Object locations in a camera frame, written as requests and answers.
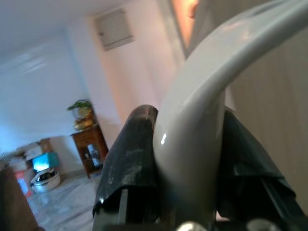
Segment stacked cardboard boxes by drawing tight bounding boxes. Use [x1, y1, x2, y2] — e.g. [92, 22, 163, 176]
[9, 138, 52, 196]

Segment white wall panel box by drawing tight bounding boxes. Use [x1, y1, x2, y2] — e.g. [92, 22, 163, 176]
[92, 8, 135, 51]

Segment teal box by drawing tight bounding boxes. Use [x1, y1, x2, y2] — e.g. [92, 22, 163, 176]
[32, 151, 59, 173]

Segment brown wooden side table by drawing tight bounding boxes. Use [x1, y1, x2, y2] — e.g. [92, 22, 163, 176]
[70, 124, 109, 179]

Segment green potted plant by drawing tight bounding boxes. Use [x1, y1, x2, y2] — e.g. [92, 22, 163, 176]
[66, 99, 95, 131]

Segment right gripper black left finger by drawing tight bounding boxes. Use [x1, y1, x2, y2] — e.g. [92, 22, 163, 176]
[92, 103, 161, 231]

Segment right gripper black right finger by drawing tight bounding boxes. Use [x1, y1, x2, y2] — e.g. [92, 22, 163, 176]
[215, 108, 308, 231]

